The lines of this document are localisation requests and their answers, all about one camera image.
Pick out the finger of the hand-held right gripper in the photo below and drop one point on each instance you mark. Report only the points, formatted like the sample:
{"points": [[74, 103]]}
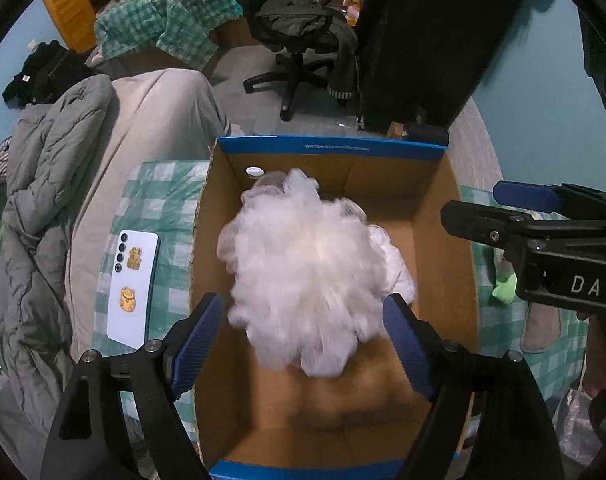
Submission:
{"points": [[483, 225], [525, 195]]}

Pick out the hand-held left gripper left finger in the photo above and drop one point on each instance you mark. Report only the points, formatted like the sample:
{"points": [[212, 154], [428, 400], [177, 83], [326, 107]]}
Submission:
{"points": [[198, 340]]}

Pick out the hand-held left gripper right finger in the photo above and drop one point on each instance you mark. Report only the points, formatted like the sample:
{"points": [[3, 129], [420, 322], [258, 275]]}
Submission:
{"points": [[408, 345]]}

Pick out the light green cloth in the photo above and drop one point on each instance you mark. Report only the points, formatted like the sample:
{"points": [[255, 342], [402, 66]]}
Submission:
{"points": [[505, 290]]}

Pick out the white mesh bath pouf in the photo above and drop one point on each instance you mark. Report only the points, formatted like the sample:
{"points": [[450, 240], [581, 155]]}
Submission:
{"points": [[303, 275]]}

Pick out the blue-rimmed cardboard box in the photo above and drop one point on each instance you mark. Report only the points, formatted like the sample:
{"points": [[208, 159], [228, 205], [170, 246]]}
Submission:
{"points": [[293, 420]]}

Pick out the person's right hand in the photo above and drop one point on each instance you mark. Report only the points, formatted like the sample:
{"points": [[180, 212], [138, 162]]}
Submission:
{"points": [[599, 355]]}

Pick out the beige cloth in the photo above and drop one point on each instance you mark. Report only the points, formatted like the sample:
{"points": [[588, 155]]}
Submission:
{"points": [[540, 327]]}

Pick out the white cloth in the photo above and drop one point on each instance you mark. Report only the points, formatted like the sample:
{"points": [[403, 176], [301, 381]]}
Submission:
{"points": [[398, 270]]}

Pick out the white smartphone with gold stickers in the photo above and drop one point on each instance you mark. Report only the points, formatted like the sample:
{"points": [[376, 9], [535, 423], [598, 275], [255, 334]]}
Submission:
{"points": [[133, 290]]}

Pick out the black cylinder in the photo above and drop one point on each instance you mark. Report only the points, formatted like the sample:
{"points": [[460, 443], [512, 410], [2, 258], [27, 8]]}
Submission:
{"points": [[428, 134]]}

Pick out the clear plastic bag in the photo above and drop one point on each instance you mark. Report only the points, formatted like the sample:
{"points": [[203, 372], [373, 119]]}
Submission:
{"points": [[575, 425]]}

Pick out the green checkered plastic tablecloth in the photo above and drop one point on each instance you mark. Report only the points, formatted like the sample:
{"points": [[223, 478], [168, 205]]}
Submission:
{"points": [[148, 195]]}

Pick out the black hanging garment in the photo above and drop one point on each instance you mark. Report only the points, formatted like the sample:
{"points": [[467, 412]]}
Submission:
{"points": [[423, 45]]}

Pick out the grey quilted blanket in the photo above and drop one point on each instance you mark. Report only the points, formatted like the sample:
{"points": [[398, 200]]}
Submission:
{"points": [[38, 210]]}

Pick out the beige bedding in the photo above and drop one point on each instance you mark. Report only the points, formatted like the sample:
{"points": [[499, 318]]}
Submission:
{"points": [[153, 120]]}

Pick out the black office chair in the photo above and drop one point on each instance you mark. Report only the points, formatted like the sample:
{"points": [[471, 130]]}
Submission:
{"points": [[295, 70]]}

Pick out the dark grey garment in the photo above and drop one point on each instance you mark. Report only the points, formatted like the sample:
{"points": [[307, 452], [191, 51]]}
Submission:
{"points": [[303, 22]]}

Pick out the black clothing pile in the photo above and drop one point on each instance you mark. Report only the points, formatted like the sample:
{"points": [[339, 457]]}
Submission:
{"points": [[43, 72]]}

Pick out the crumpled green checkered cloth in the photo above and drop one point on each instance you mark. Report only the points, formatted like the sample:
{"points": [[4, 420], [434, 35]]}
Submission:
{"points": [[173, 15]]}

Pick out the orange wooden wardrobe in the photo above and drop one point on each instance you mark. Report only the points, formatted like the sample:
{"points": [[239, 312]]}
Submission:
{"points": [[68, 5]]}

